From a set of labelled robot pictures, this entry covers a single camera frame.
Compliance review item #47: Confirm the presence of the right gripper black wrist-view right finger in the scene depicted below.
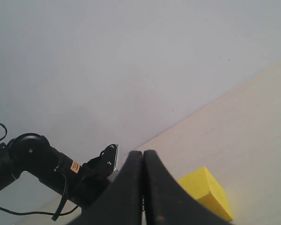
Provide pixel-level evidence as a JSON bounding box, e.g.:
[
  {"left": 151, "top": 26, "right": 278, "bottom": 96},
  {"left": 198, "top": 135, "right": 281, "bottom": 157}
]
[{"left": 142, "top": 150, "right": 230, "bottom": 225}]

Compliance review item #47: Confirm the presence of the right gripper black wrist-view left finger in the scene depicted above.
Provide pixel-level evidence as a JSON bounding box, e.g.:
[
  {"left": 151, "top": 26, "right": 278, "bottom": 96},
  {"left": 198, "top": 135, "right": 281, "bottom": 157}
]
[{"left": 70, "top": 151, "right": 143, "bottom": 225}]

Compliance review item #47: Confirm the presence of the yellow foam cube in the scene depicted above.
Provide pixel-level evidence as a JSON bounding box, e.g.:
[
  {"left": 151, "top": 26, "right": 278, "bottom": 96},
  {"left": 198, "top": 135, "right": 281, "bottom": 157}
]
[{"left": 178, "top": 166, "right": 234, "bottom": 222}]

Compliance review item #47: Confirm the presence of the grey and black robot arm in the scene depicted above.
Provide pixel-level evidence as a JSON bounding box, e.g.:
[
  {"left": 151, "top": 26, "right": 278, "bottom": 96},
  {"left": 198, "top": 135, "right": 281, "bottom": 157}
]
[{"left": 0, "top": 133, "right": 225, "bottom": 225}]

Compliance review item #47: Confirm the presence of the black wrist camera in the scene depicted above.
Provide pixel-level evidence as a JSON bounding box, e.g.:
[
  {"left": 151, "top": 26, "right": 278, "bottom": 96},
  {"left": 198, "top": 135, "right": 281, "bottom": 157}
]
[{"left": 73, "top": 143, "right": 119, "bottom": 209}]

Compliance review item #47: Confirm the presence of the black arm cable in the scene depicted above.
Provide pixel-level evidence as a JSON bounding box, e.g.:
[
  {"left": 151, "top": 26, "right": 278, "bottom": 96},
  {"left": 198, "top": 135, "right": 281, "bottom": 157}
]
[{"left": 0, "top": 123, "right": 78, "bottom": 221}]

